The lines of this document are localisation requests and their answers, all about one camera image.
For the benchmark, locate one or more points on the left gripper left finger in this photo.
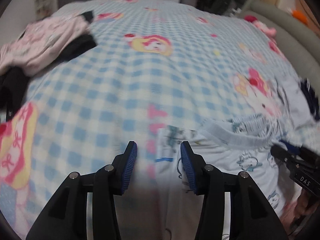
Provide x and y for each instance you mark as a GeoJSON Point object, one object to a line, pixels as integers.
{"type": "Point", "coordinates": [65, 214]}

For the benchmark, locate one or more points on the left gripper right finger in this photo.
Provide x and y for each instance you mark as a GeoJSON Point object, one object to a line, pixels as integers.
{"type": "Point", "coordinates": [251, 215]}

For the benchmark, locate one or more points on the light blue cartoon pajama pants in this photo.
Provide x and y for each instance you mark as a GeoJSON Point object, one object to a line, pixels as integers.
{"type": "Point", "coordinates": [236, 145]}

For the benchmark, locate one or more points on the person's right hand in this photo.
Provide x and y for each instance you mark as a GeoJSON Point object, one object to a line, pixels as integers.
{"type": "Point", "coordinates": [302, 208]}

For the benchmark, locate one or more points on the folded light blue garment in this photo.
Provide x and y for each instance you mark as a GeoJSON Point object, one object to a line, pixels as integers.
{"type": "Point", "coordinates": [295, 102]}

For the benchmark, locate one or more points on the navy striped folded garment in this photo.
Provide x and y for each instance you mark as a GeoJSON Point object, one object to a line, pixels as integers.
{"type": "Point", "coordinates": [311, 98]}

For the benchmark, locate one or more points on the grey padded headboard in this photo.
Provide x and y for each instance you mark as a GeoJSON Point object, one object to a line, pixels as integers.
{"type": "Point", "coordinates": [298, 43]}

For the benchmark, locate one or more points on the pink plush toy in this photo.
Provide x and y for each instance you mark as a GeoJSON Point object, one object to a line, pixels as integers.
{"type": "Point", "coordinates": [269, 32]}

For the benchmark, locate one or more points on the orange carrot plush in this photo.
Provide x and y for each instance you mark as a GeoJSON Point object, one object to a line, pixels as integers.
{"type": "Point", "coordinates": [298, 15]}

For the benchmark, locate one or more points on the black garment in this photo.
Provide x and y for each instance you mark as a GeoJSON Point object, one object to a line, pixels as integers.
{"type": "Point", "coordinates": [14, 82]}

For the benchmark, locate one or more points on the red round plush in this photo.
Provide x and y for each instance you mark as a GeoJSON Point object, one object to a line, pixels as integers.
{"type": "Point", "coordinates": [250, 18]}

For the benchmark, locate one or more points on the blue checkered cartoon blanket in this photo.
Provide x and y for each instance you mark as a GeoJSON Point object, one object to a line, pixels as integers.
{"type": "Point", "coordinates": [156, 64]}

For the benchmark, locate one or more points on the pink cartoon pajama garment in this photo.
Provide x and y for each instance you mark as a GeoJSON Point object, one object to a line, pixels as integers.
{"type": "Point", "coordinates": [41, 43]}

